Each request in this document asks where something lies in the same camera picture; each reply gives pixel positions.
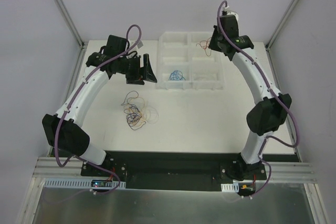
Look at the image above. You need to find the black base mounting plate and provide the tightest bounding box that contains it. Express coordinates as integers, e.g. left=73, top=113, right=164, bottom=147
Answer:
left=80, top=151, right=267, bottom=191

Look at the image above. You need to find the blue wire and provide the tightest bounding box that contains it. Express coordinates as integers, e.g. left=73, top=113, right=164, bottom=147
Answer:
left=167, top=69, right=186, bottom=82

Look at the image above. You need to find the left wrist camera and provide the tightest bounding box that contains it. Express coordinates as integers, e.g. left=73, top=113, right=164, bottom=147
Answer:
left=137, top=40, right=143, bottom=49

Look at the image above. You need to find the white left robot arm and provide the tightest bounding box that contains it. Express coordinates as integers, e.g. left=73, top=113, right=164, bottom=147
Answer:
left=42, top=35, right=157, bottom=176

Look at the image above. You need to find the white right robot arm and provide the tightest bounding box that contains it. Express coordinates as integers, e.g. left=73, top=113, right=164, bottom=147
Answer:
left=209, top=15, right=292, bottom=179

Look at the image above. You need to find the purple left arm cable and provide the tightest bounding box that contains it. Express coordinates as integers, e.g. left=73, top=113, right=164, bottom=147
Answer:
left=54, top=24, right=144, bottom=167

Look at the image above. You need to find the red wire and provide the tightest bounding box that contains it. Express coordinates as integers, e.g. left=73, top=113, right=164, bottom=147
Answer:
left=196, top=39, right=213, bottom=57

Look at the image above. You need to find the aluminium front rail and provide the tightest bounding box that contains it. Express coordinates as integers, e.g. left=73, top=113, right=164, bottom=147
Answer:
left=33, top=152, right=317, bottom=184

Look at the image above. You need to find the right aluminium frame post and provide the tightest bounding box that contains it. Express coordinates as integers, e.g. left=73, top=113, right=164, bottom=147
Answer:
left=265, top=0, right=318, bottom=50

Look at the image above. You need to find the white cable duct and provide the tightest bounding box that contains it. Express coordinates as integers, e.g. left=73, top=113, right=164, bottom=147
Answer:
left=220, top=183, right=239, bottom=193
left=44, top=178, right=126, bottom=190

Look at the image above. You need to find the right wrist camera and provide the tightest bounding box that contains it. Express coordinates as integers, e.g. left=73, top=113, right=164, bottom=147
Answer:
left=222, top=9, right=239, bottom=22

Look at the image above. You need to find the left aluminium frame post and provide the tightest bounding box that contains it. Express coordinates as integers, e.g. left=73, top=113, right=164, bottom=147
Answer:
left=40, top=0, right=87, bottom=49

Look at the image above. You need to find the white plastic compartment tray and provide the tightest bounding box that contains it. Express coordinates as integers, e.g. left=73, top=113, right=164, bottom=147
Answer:
left=156, top=31, right=225, bottom=90

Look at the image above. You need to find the right white cable duct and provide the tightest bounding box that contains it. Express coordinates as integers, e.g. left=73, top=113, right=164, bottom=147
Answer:
left=220, top=183, right=239, bottom=193

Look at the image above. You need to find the left white cable duct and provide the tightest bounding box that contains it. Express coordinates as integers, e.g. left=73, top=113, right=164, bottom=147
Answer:
left=44, top=178, right=126, bottom=190

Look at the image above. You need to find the aluminium frame post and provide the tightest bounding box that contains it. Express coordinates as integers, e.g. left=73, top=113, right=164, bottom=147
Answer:
left=40, top=0, right=87, bottom=49
left=265, top=0, right=318, bottom=50

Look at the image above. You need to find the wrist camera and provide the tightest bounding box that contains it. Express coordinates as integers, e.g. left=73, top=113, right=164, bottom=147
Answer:
left=137, top=40, right=143, bottom=49
left=222, top=9, right=239, bottom=22

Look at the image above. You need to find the coloured wire bundle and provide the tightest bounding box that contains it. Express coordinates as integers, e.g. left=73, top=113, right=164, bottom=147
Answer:
left=121, top=90, right=160, bottom=132

